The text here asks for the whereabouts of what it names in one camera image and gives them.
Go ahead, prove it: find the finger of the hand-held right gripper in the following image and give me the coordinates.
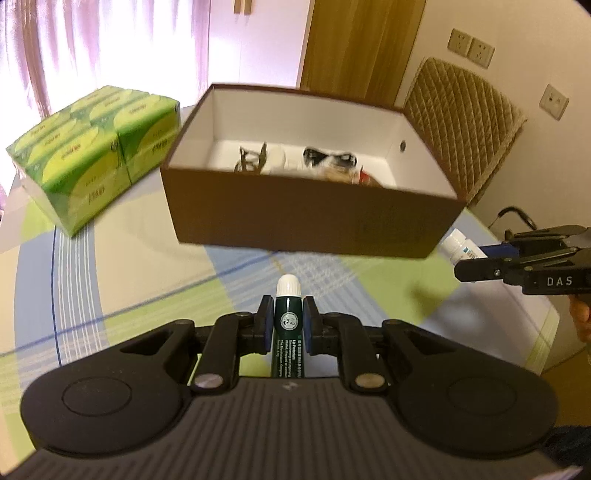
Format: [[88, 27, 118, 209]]
[[454, 247, 583, 283], [480, 224, 588, 260]]

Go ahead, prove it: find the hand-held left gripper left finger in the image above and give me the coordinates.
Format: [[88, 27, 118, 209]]
[[121, 295, 273, 395]]

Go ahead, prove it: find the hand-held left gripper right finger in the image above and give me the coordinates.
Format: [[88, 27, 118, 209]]
[[302, 296, 458, 393]]

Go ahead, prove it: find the dark green tube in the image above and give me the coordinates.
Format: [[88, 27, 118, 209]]
[[270, 274, 309, 380]]

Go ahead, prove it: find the small white bottle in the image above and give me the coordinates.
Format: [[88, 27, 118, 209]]
[[438, 229, 489, 265]]

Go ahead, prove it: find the brown cardboard box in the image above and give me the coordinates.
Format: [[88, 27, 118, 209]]
[[159, 83, 469, 258]]

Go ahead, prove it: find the leopard print hair clip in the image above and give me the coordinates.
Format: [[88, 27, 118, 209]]
[[232, 142, 269, 174]]

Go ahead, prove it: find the black cable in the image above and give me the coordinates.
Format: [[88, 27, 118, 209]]
[[302, 147, 357, 169]]

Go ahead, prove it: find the person's right hand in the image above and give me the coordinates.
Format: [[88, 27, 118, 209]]
[[570, 295, 591, 343]]

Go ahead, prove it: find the chair with quilted cover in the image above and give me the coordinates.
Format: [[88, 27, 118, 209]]
[[404, 58, 528, 206]]

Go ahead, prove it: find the dark fleece clothing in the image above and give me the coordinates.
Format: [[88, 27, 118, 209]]
[[545, 425, 591, 468]]

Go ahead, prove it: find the green tissue pack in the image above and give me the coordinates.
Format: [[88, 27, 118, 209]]
[[6, 85, 182, 238]]

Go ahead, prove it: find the wooden door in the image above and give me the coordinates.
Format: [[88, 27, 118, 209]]
[[299, 0, 428, 109]]

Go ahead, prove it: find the pink curtain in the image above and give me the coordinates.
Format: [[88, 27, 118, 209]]
[[0, 0, 315, 123]]

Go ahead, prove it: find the black curved handle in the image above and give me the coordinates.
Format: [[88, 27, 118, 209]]
[[490, 206, 539, 232]]

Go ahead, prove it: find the beige wall socket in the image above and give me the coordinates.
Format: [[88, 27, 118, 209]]
[[467, 38, 496, 70], [448, 28, 472, 54], [539, 84, 570, 121]]

